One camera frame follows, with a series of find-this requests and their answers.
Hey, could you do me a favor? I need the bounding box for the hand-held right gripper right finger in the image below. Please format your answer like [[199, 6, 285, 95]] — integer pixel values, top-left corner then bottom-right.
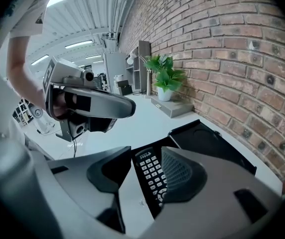
[[140, 145, 283, 239]]

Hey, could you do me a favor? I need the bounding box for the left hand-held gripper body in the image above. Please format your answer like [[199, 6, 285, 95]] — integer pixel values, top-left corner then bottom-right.
[[42, 56, 118, 142]]

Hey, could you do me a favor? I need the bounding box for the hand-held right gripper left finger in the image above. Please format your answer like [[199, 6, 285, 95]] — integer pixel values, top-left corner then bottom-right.
[[46, 145, 132, 239]]

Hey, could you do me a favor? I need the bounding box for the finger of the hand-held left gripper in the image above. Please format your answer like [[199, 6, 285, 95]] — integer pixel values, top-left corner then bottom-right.
[[63, 86, 137, 119]]

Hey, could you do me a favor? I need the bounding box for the black box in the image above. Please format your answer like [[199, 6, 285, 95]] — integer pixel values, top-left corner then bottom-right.
[[167, 119, 257, 176]]

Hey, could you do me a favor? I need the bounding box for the black remote control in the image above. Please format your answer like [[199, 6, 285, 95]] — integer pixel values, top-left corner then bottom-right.
[[132, 147, 169, 220]]

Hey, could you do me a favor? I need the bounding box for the person's left forearm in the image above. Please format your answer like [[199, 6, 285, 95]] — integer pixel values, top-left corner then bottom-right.
[[6, 35, 48, 109]]

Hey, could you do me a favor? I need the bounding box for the person's left hand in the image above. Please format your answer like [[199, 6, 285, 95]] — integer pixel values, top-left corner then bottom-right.
[[52, 92, 70, 120]]

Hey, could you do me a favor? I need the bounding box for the black desk organizer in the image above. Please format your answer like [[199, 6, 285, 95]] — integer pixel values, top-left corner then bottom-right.
[[117, 80, 133, 96]]

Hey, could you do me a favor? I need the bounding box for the white cabinet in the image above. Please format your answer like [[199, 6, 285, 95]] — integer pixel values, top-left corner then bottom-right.
[[104, 51, 128, 94]]

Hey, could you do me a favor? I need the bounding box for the silver desk lamp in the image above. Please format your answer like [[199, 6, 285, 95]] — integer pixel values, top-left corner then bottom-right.
[[126, 48, 155, 97]]

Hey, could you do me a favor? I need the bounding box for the grey shelf unit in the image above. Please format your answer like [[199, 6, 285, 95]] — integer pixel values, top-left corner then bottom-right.
[[125, 40, 151, 91]]

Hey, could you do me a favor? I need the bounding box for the white printed t-shirt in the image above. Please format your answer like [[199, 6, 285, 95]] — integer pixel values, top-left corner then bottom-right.
[[0, 0, 58, 139]]

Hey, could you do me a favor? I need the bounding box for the green potted plant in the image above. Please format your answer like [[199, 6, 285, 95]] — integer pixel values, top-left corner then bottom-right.
[[143, 54, 188, 102]]

